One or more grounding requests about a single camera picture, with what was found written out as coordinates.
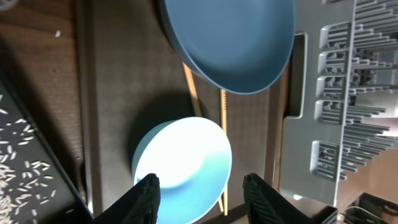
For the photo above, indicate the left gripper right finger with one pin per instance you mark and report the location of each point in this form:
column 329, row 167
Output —
column 264, row 205

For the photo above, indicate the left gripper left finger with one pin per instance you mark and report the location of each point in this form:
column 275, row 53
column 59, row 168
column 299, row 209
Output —
column 139, row 205

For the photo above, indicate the light blue bowl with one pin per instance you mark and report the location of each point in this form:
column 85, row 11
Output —
column 192, row 158

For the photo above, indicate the rice pile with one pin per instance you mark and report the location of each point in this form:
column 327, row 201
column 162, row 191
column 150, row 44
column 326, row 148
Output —
column 32, row 190

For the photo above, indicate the wooden chopstick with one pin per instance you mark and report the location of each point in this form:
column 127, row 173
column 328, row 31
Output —
column 224, row 127
column 196, row 107

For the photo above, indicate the dark blue plate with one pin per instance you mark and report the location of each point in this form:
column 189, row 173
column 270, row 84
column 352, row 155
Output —
column 241, row 46

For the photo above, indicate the grey dishwasher rack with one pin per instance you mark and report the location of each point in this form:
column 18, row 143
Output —
column 337, row 58

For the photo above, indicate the black plastic tray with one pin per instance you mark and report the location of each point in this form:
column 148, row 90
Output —
column 76, row 212

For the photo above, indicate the brown serving tray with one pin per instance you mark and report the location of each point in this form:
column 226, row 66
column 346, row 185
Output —
column 131, row 80

